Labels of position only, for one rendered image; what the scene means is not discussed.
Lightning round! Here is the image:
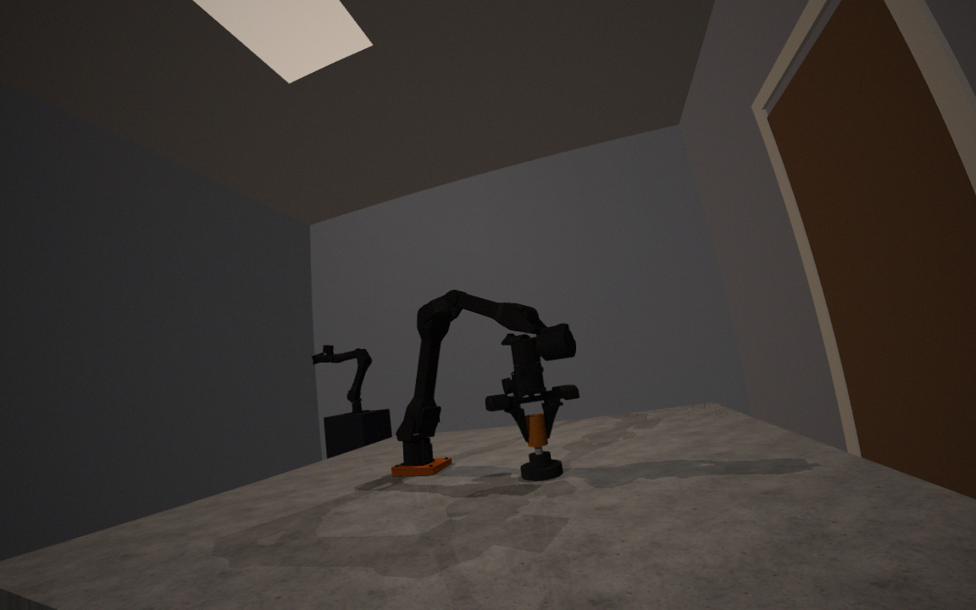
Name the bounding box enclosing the orange knob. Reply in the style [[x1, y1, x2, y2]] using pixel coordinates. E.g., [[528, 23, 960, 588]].
[[525, 413, 547, 447]]

